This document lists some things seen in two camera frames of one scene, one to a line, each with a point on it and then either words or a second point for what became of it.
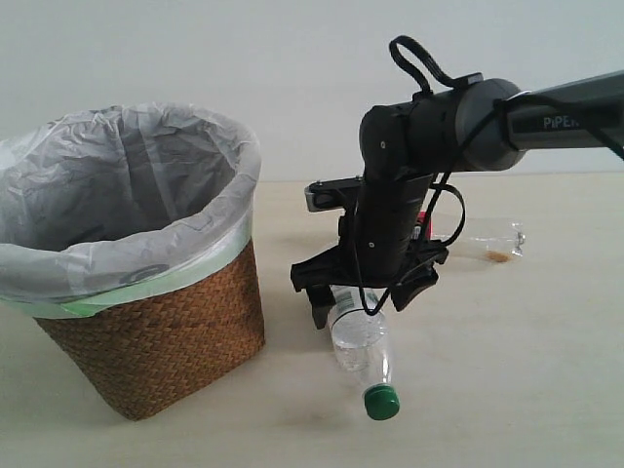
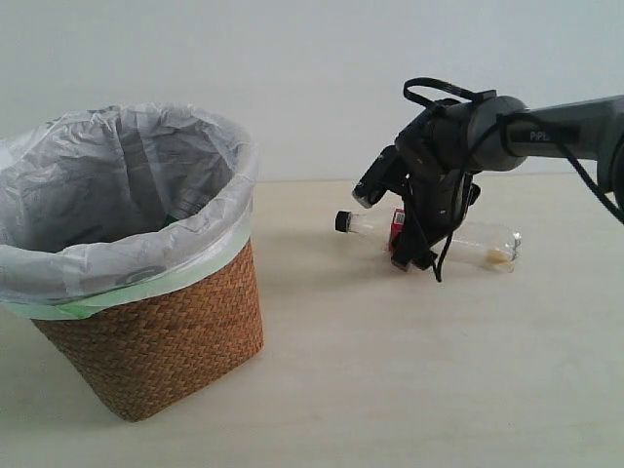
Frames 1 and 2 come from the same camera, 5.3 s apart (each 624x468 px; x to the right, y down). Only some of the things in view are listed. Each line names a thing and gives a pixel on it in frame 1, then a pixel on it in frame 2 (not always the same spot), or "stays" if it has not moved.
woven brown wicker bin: [144, 352] stays
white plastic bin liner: [109, 204] stays
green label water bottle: [363, 344] → [167, 219]
